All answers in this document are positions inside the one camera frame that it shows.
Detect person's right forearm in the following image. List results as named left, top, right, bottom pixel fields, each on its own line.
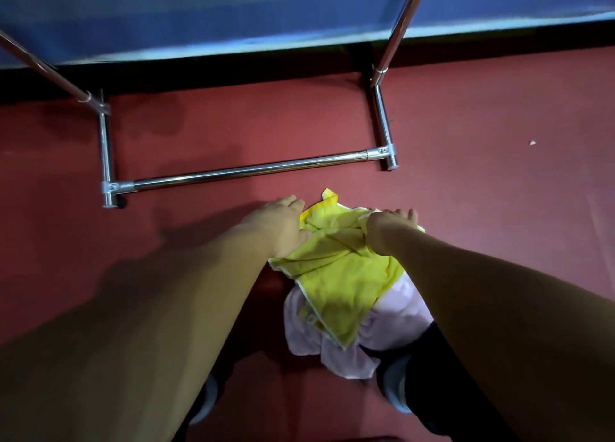
left=384, top=227, right=615, bottom=442

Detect metal towel rack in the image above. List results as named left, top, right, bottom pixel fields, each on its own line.
left=0, top=0, right=436, bottom=209

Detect person's right hand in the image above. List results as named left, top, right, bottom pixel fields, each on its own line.
left=365, top=208, right=420, bottom=258

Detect person's right shoe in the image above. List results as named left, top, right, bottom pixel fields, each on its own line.
left=382, top=354, right=415, bottom=414

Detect blue banner with white characters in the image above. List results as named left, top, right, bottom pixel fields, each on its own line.
left=0, top=0, right=615, bottom=68

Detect person's shoe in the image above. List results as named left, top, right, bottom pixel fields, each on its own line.
left=190, top=374, right=220, bottom=427
left=382, top=354, right=415, bottom=414

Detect person's left forearm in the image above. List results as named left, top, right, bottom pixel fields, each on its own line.
left=0, top=220, right=284, bottom=442

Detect person's left shoe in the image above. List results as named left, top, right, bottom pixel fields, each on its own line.
left=190, top=374, right=220, bottom=427

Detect yellow towel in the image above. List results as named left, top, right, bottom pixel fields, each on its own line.
left=268, top=188, right=426, bottom=351

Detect person's black trousers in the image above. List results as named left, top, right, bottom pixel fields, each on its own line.
left=172, top=321, right=520, bottom=442

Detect white printed towel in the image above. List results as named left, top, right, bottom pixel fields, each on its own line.
left=283, top=272, right=434, bottom=380

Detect person's left hand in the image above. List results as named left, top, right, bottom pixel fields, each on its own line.
left=238, top=195, right=311, bottom=259

